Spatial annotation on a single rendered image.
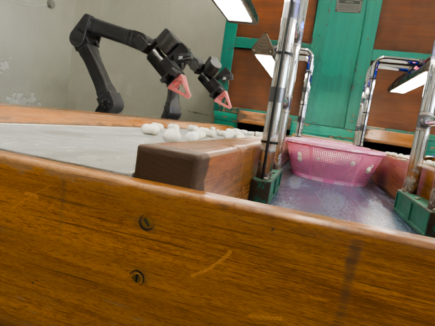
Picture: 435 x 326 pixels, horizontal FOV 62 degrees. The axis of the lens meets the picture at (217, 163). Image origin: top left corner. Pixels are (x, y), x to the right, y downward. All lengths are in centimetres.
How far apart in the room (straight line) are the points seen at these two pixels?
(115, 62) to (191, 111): 87
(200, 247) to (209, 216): 2
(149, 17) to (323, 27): 180
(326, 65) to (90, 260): 191
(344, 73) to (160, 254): 190
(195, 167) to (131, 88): 318
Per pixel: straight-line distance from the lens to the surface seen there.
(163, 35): 132
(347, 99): 209
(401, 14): 221
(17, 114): 65
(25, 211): 33
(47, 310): 34
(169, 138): 64
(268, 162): 54
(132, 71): 346
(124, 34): 138
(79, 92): 374
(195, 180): 27
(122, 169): 31
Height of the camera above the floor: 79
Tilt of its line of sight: 7 degrees down
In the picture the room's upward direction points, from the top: 9 degrees clockwise
